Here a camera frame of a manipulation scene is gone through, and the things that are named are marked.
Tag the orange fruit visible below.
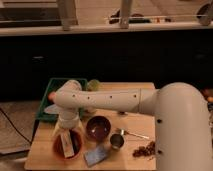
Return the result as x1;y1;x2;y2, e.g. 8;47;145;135
48;92;55;102

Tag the red bowl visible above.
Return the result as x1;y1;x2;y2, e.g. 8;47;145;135
53;130;82;159

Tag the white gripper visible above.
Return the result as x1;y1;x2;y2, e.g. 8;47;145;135
54;114;83;158

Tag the white cloth in tray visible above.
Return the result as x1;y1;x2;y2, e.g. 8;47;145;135
44;105;59;114

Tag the black cabinet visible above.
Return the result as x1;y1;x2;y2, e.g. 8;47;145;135
0;29;213;101

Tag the brown grape bunch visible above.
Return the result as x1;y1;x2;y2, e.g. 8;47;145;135
132;141;155;157

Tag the green round object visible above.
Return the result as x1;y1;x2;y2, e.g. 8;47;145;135
87;79;100;91

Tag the black cable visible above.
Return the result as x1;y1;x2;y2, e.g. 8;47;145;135
0;108;33;144

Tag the dark purple bowl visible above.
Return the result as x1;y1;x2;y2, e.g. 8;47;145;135
86;116;111;142

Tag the green tray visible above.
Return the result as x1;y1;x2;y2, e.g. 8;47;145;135
35;77;88;123

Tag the blue sponge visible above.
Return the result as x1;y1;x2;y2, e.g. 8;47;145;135
84;145;108;167

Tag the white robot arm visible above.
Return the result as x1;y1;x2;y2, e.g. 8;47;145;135
54;82;213;171

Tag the metal measuring cup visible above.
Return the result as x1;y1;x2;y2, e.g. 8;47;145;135
110;128;149;150

